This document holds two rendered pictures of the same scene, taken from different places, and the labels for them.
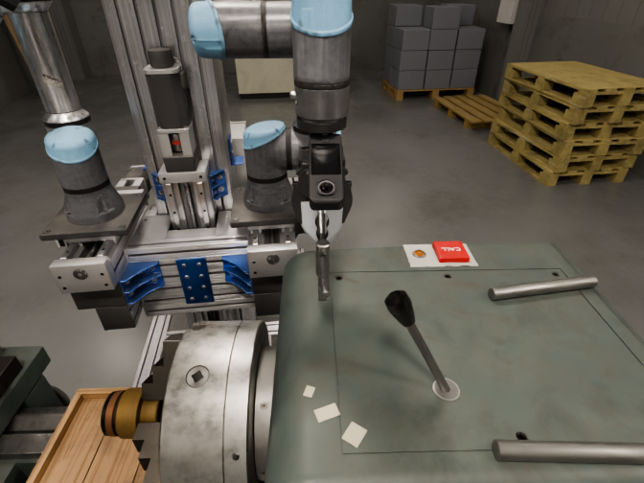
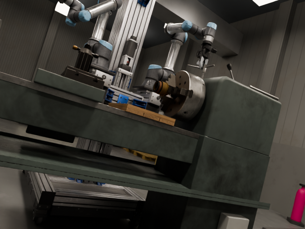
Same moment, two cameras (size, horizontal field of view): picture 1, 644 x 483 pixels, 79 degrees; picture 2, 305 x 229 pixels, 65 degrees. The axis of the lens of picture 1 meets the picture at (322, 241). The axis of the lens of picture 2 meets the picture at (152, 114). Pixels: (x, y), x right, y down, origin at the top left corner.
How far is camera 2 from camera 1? 163 cm
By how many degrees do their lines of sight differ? 45
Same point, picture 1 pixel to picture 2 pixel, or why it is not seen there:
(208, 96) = (136, 55)
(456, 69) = not seen: hidden behind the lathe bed
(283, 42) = (199, 31)
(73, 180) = (105, 53)
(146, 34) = (129, 33)
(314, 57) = (212, 31)
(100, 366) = not seen: outside the picture
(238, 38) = (193, 27)
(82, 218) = (101, 65)
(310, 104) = (209, 38)
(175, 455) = (193, 79)
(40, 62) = (103, 24)
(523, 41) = not seen: hidden behind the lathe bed
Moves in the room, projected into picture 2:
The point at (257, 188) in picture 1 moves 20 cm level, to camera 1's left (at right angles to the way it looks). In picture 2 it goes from (150, 81) to (130, 72)
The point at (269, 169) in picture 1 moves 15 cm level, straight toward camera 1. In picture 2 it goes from (156, 76) to (166, 75)
